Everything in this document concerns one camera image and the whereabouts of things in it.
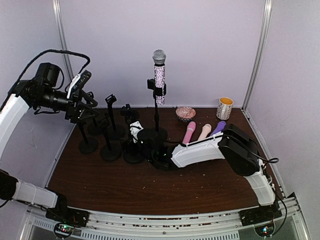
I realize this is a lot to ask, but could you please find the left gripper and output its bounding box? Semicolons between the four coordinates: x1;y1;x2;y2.
34;87;99;123

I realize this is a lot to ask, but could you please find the black blue-mic stand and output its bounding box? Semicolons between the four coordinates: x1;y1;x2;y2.
105;94;125;140

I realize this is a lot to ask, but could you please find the black glitter-mic stand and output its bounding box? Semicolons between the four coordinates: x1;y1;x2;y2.
147;79;168;141

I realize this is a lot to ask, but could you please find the black pink-mic stand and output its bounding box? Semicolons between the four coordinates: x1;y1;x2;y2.
120;103;144;165

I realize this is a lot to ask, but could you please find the black small-mic stand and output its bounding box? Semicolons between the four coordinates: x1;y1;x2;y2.
99;117;122;162

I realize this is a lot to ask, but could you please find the pale pink small microphone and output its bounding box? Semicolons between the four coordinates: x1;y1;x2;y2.
197;123;212;141

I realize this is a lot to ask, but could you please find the glitter silver-head microphone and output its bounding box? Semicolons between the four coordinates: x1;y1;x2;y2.
152;49;166;106

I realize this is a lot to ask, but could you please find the purple microphone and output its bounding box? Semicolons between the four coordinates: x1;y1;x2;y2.
210;120;227;136

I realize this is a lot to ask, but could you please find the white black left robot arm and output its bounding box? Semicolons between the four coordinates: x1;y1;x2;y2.
0;62;98;222

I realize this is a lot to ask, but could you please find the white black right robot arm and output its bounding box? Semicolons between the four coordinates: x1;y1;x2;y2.
129;121;276;221

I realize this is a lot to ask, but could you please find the patterned ceramic bowl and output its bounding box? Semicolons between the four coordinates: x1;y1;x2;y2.
175;106;196;123

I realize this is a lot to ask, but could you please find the white floral mug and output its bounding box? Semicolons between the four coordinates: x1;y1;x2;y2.
216;97;234;121

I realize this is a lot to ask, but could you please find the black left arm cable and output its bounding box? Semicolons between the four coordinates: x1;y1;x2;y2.
0;49;91;111

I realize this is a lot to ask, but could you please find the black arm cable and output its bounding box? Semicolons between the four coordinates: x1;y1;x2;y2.
224;132;279;166
0;49;91;111

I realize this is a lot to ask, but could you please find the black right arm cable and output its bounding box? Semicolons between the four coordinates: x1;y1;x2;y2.
224;132;279;166

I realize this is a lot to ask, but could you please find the aluminium left corner post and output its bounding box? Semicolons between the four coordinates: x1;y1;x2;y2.
52;0;73;80

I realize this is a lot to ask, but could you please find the aluminium corner post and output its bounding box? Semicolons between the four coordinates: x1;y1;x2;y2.
241;0;273;112
52;0;73;80

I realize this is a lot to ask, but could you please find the aluminium right corner post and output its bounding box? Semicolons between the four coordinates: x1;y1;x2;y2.
241;0;273;112

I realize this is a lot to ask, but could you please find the aluminium front rail base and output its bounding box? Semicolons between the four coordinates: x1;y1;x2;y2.
18;193;311;240

